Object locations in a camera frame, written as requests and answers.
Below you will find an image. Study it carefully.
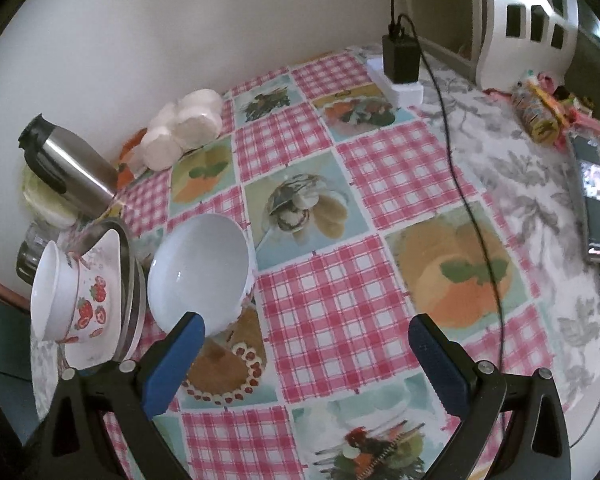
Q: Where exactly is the black smartphone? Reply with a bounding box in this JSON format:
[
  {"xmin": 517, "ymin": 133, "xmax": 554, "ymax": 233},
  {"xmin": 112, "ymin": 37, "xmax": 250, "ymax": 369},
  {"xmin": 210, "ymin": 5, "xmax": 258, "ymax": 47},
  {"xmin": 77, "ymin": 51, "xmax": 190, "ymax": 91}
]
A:
[{"xmin": 570, "ymin": 132, "xmax": 600, "ymax": 266}]

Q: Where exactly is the black power adapter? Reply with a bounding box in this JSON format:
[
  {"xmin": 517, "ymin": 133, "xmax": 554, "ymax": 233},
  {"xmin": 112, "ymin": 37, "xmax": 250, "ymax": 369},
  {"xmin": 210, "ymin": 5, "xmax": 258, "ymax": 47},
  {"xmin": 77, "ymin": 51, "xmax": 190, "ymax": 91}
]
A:
[{"xmin": 381, "ymin": 22, "xmax": 421, "ymax": 84}]

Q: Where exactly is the clear drinking glass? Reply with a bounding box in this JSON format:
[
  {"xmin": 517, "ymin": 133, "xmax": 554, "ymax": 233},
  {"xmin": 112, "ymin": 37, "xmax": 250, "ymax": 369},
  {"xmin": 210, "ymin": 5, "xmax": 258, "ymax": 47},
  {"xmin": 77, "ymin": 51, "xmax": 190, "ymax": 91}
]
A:
[{"xmin": 26, "ymin": 220, "xmax": 65, "ymax": 253}]

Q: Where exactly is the yellow snack packet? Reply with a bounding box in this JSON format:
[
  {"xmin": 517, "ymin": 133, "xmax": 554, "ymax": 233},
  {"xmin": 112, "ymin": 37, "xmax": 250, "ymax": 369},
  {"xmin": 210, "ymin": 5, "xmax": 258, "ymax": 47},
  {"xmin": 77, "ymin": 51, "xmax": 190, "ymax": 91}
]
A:
[{"xmin": 511, "ymin": 80, "xmax": 563, "ymax": 143}]

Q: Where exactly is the white power strip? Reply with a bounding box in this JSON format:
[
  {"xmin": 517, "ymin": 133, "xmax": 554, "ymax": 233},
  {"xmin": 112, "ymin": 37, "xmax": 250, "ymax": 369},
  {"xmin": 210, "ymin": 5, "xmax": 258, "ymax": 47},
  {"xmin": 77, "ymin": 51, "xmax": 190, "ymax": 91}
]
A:
[{"xmin": 365, "ymin": 55, "xmax": 425, "ymax": 106}]

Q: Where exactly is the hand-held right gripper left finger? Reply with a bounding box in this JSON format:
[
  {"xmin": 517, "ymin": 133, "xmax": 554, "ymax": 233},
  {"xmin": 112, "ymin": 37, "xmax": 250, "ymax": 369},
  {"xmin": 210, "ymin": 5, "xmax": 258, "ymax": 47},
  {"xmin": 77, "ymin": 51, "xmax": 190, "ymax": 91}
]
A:
[{"xmin": 40, "ymin": 311, "xmax": 207, "ymax": 480}]

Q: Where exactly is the black charging cable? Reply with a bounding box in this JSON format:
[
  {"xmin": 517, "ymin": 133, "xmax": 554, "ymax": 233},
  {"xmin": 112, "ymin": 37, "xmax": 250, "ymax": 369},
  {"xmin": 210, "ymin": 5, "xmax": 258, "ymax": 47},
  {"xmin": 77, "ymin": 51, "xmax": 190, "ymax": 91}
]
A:
[{"xmin": 397, "ymin": 12, "xmax": 600, "ymax": 451}]

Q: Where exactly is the pack of white tissue rolls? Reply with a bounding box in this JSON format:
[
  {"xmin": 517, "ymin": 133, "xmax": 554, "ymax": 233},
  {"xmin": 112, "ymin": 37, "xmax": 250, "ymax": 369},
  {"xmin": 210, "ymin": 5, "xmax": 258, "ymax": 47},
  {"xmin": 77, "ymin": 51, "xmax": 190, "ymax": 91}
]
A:
[{"xmin": 140, "ymin": 89, "xmax": 224, "ymax": 171}]

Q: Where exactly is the yellowish covered container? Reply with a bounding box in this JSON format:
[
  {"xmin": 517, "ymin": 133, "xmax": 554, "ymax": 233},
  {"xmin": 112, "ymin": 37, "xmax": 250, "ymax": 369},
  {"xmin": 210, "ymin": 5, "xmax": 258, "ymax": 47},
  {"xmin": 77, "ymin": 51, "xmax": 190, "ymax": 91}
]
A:
[{"xmin": 21, "ymin": 167, "xmax": 81, "ymax": 228}]

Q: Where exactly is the dark green chair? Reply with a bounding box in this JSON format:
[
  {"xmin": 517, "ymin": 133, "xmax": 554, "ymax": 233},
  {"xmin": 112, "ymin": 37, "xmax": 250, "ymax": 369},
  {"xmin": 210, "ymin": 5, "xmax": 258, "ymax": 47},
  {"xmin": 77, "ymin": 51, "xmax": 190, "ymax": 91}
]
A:
[{"xmin": 0, "ymin": 270, "xmax": 36, "ymax": 376}]

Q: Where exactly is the orange printed packet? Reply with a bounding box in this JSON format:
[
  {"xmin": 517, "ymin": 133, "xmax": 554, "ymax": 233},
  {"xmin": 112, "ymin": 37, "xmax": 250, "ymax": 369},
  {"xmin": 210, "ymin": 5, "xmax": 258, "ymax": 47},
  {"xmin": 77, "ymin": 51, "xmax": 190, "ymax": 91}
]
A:
[{"xmin": 115, "ymin": 127, "xmax": 153, "ymax": 186}]

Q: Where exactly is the white round bowl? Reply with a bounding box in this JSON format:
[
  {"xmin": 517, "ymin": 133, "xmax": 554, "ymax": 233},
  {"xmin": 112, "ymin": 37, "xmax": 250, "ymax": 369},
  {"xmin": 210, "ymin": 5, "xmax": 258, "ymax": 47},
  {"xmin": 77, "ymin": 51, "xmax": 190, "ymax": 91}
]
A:
[{"xmin": 146, "ymin": 213, "xmax": 257, "ymax": 336}]

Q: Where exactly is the stainless steel thermos jug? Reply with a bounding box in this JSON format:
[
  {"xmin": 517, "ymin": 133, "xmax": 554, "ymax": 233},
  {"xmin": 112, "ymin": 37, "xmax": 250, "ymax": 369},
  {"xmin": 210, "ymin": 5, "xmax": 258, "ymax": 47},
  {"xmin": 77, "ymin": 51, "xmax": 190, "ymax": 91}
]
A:
[{"xmin": 19, "ymin": 114, "xmax": 121, "ymax": 218}]

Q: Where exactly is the stainless steel basin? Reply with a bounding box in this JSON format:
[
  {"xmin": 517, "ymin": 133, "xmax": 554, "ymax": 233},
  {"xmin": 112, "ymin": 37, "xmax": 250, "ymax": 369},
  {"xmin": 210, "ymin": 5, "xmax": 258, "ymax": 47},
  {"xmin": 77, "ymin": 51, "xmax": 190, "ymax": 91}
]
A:
[{"xmin": 77, "ymin": 217, "xmax": 147, "ymax": 363}]

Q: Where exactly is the white square floral plate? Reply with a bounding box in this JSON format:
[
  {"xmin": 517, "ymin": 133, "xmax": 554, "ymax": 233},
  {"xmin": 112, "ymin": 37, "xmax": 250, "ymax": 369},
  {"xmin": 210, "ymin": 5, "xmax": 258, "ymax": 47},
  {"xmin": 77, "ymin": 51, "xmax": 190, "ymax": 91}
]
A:
[{"xmin": 62, "ymin": 228, "xmax": 146, "ymax": 367}]

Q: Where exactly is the strawberry print bowl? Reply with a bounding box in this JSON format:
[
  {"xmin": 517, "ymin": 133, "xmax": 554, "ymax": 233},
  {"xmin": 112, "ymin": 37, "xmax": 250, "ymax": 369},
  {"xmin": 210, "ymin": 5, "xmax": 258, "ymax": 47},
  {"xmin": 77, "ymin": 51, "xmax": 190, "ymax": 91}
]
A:
[{"xmin": 30, "ymin": 240, "xmax": 118, "ymax": 346}]

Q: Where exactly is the pink snack wrapper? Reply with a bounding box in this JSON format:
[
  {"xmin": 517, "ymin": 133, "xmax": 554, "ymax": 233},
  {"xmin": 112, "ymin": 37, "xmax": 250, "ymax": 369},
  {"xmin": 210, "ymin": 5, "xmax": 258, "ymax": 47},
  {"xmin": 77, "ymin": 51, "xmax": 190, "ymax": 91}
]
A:
[{"xmin": 540, "ymin": 72, "xmax": 600, "ymax": 138}]

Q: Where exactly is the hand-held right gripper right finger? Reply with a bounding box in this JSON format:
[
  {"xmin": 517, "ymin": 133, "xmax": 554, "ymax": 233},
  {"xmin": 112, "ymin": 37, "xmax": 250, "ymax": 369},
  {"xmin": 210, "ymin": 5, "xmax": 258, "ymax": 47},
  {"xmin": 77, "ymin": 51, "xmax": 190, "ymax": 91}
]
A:
[{"xmin": 407, "ymin": 312, "xmax": 571, "ymax": 480}]

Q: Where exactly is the white wooden chair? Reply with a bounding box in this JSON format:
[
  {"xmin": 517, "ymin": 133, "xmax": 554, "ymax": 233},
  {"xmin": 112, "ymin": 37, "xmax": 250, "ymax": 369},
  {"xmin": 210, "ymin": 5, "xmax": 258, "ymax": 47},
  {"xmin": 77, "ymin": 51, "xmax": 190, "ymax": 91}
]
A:
[{"xmin": 472, "ymin": 0, "xmax": 581, "ymax": 93}]

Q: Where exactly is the pink checkered tablecloth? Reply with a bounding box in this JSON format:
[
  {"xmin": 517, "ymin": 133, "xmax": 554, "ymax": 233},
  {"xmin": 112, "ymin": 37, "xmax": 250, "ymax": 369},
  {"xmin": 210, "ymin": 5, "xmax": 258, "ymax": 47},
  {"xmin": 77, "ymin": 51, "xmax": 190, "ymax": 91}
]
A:
[{"xmin": 100, "ymin": 50, "xmax": 556, "ymax": 480}]

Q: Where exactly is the glass jar with dark lid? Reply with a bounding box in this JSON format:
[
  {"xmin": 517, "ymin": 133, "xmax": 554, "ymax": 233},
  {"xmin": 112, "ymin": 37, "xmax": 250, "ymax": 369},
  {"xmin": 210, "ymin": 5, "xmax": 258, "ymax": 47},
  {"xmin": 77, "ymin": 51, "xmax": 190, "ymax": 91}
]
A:
[{"xmin": 16, "ymin": 240, "xmax": 51, "ymax": 286}]

